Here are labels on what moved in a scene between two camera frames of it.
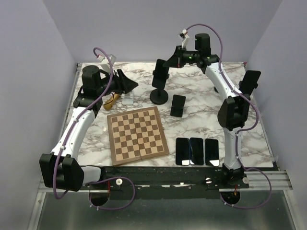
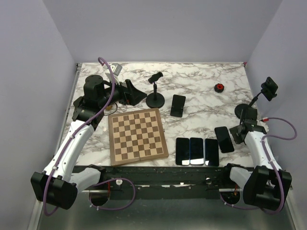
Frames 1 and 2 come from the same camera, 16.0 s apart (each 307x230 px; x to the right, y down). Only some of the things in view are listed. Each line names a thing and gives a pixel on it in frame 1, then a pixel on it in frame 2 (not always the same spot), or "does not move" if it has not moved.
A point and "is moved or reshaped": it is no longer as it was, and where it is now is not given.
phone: (160, 74) to (224, 140)
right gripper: (175, 60) to (234, 131)
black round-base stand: (249, 82) to (269, 90)
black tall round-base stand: (159, 97) is moved or reshaped
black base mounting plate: (161, 182) does not move
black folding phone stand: (178, 104) does not move
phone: (211, 146) does not move
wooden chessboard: (136, 135) does not move
